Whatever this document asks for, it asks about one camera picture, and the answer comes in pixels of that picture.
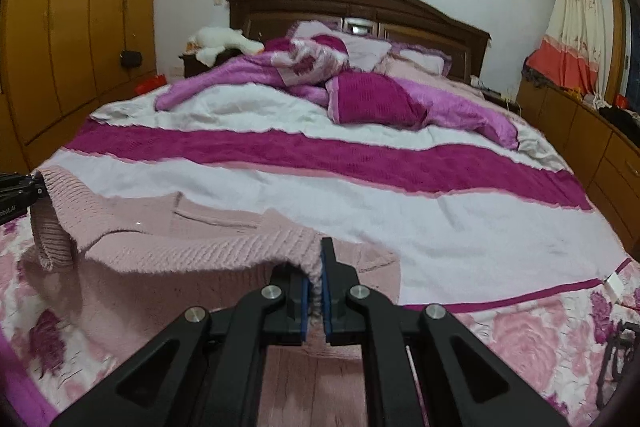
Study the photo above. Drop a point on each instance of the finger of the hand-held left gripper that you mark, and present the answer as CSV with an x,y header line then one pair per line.
x,y
27,187

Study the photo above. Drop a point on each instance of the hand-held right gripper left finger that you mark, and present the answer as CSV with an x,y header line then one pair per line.
x,y
306,307

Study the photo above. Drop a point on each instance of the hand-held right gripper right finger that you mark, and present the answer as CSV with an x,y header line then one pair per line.
x,y
327,297

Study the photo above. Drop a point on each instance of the pink knitted cardigan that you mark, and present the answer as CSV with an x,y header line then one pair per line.
x,y
175,252

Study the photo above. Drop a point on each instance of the dark clothes pile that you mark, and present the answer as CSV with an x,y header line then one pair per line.
x,y
620,116

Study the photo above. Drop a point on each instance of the pink floral striped bedspread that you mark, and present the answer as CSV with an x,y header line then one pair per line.
x,y
350,187

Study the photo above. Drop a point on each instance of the red packet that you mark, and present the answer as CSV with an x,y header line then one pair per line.
x,y
150,84

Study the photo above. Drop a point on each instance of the wooden wardrobe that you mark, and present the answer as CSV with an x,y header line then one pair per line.
x,y
75,17

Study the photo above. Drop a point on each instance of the purple plush blanket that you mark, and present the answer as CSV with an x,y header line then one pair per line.
x,y
380,99

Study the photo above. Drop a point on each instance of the dark wooden nightstand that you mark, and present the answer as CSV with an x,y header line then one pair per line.
x,y
192,66

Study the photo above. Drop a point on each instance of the bunched floral quilt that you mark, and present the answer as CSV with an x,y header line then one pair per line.
x,y
310,57

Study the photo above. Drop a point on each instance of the white plush toy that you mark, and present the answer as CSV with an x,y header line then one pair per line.
x,y
222,39

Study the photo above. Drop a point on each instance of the light pink pillow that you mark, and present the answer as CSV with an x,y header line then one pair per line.
x,y
367,49
422,59

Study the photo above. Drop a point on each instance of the cluttered bedside table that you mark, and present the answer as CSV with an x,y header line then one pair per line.
x,y
492,92

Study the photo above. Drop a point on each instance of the dark wooden headboard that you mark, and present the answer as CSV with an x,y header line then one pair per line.
x,y
350,4

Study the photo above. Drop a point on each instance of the low wooden cabinet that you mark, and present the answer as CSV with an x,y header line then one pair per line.
x,y
585,142

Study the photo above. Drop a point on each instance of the cream and orange curtain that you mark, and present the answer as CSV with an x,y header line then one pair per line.
x,y
575,37

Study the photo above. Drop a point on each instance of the small black wall device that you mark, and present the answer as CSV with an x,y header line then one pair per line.
x,y
131,59

